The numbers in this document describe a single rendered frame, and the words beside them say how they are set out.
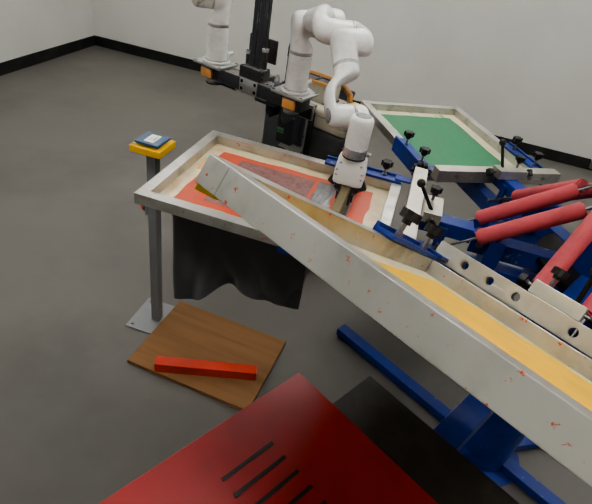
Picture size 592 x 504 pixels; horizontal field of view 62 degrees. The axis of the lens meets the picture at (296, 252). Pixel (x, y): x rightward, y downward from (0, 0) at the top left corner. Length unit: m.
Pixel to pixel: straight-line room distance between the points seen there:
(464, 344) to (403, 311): 0.06
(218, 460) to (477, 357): 0.51
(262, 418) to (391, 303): 0.48
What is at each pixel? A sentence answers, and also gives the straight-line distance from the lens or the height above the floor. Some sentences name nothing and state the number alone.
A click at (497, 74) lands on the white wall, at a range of 5.42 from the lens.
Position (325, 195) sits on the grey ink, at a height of 0.96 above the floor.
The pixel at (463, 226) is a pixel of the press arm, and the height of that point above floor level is 1.04.
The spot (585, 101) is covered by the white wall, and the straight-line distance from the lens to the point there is 5.60.
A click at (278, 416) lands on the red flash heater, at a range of 0.87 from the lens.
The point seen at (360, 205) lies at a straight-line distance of 1.77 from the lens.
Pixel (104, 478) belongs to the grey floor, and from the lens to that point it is 2.09.
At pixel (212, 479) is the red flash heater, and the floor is 1.10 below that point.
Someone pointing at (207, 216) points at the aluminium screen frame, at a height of 0.98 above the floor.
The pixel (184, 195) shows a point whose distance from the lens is 1.67.
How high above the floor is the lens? 1.81
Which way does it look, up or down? 36 degrees down
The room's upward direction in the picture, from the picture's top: 11 degrees clockwise
